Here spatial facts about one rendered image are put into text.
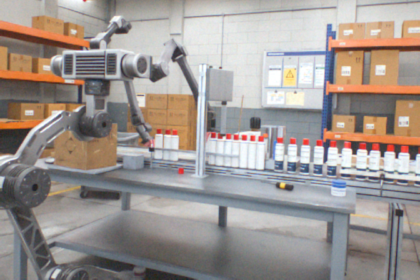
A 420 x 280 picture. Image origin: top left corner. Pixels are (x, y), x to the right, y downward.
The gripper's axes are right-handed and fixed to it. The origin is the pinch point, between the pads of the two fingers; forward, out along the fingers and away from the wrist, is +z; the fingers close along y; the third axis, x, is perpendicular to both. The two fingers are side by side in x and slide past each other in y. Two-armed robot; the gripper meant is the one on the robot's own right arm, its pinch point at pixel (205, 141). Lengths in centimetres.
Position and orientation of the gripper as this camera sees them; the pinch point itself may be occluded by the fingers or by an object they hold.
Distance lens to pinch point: 245.5
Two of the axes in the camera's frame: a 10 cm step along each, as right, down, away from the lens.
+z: -0.4, 10.0, 0.6
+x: -3.7, 0.4, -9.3
